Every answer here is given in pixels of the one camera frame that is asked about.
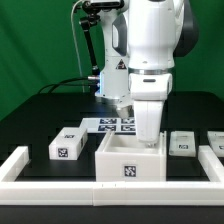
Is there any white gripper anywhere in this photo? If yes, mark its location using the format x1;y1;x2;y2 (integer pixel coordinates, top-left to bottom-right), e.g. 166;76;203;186
133;101;164;149

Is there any white cabinet body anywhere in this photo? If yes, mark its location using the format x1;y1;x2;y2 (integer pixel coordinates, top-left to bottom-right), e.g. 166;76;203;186
95;131;167;182

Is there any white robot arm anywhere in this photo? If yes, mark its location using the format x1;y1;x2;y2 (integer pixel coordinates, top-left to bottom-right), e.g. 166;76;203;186
91;0;198;144

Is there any small white cabinet top box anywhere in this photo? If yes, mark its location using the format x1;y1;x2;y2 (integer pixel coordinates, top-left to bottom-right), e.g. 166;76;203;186
49;127;88;160

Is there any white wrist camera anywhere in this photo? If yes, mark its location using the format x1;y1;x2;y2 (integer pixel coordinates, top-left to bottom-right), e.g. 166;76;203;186
116;105;133;119

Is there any white fiducial marker base plate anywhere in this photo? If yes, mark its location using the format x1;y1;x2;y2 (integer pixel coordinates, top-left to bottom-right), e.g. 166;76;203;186
81;117;135;133

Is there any white U-shaped boundary frame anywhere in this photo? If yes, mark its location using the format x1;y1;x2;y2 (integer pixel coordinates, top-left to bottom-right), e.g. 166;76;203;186
0;146;224;206

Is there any black cable bundle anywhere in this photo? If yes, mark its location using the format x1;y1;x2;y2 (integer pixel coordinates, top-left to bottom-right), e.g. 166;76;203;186
37;76;100;94

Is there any grey hanging cable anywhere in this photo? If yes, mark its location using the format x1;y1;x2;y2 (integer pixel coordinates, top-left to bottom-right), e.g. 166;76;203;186
70;0;86;94

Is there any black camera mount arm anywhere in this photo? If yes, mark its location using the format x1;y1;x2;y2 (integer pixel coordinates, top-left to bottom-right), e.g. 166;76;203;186
79;0;124;75

